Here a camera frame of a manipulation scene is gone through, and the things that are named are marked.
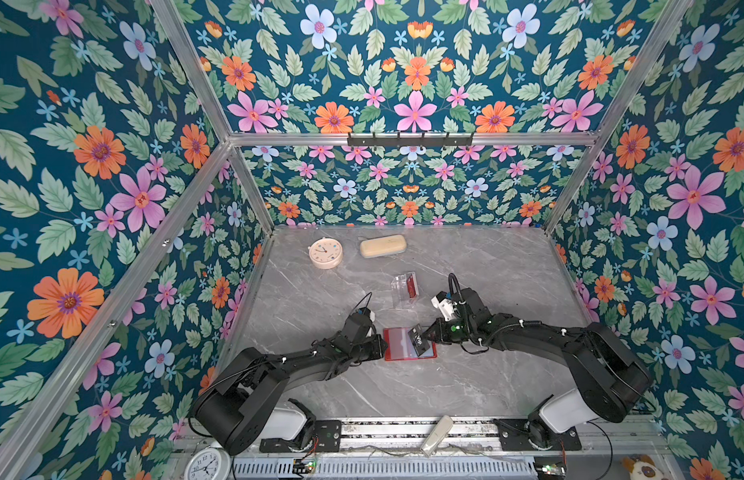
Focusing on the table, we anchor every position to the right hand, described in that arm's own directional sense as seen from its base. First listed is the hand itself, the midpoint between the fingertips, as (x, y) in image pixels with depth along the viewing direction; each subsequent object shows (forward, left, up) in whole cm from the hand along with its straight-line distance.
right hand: (422, 334), depth 85 cm
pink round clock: (+33, +33, -1) cm, 47 cm away
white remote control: (-25, -2, -2) cm, 26 cm away
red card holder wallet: (-1, +7, -5) cm, 9 cm away
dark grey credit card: (-2, +1, -2) cm, 3 cm away
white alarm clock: (-30, +51, -2) cm, 59 cm away
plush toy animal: (-31, -49, -4) cm, 58 cm away
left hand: (-1, +9, -2) cm, 9 cm away
